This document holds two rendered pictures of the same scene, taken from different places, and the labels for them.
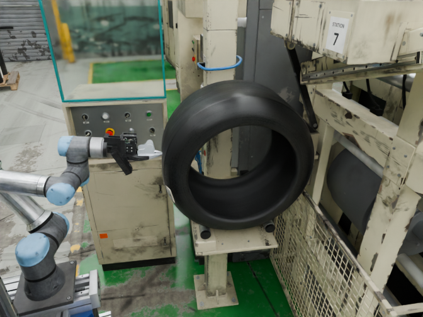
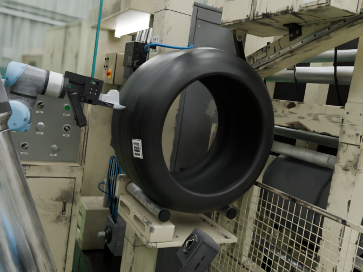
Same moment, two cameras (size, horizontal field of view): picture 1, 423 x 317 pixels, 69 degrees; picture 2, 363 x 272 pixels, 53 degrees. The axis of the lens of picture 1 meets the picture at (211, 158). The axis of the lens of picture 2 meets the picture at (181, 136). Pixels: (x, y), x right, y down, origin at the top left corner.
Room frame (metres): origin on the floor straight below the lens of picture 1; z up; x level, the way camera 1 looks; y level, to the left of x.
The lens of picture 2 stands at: (-0.15, 0.40, 1.31)
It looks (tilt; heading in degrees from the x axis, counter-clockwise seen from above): 6 degrees down; 341
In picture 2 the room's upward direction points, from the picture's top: 8 degrees clockwise
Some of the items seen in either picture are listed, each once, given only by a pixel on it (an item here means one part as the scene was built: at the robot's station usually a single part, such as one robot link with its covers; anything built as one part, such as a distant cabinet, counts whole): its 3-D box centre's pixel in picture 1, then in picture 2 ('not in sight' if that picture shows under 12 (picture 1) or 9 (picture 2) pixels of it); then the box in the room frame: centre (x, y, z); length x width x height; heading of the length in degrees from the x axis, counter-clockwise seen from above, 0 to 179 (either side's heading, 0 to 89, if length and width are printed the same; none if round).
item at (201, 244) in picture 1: (201, 219); (143, 215); (1.15, 0.05, 0.83); 0.36 x 0.09 x 0.06; 9
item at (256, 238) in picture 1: (229, 223); (174, 223); (1.17, -0.09, 0.80); 0.37 x 0.36 x 0.02; 99
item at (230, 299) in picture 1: (214, 287); not in sight; (1.42, -0.03, 0.02); 0.27 x 0.27 x 0.04; 9
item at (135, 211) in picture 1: (131, 181); (15, 205); (1.79, 0.55, 0.63); 0.56 x 0.41 x 1.27; 99
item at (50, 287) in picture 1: (42, 276); not in sight; (0.87, 0.68, 0.77); 0.15 x 0.15 x 0.10
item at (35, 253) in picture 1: (36, 254); not in sight; (0.88, 0.68, 0.88); 0.13 x 0.12 x 0.14; 0
